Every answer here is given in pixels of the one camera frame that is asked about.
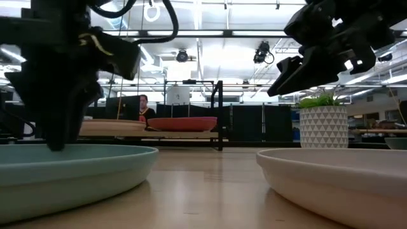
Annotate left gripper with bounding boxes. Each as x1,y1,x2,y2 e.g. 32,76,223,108
0,15,104,152

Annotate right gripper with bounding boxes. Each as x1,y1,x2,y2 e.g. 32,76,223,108
266,0,395,97

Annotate orange plate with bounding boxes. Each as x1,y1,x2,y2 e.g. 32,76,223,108
79,119,148,133

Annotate pale teal plate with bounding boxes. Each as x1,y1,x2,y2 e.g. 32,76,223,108
0,144,160,225

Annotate pink plate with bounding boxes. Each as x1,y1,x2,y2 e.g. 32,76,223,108
146,116,219,132

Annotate cream plate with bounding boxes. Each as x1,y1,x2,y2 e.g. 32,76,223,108
256,148,407,229

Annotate dark teal plate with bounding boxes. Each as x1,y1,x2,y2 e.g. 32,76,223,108
383,137,407,151

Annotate black computer monitor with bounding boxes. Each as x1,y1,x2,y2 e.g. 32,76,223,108
106,95,141,121

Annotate black room divider panels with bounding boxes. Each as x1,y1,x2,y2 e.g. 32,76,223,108
155,103,293,142

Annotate succulent in white patterned pot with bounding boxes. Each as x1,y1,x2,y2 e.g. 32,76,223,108
297,90,350,149

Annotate person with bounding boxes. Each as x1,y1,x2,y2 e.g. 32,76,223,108
138,94,157,124

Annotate round black ceiling fixture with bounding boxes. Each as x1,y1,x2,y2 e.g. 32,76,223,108
176,48,190,64

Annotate black overhead camera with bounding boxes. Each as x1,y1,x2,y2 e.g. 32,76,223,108
252,40,275,65

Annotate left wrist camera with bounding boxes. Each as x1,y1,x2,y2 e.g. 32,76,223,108
90,28,142,81

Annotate wooden shelf with black frame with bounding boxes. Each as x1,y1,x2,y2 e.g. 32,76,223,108
78,80,224,152

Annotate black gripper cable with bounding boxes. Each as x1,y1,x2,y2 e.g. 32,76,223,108
88,0,179,45

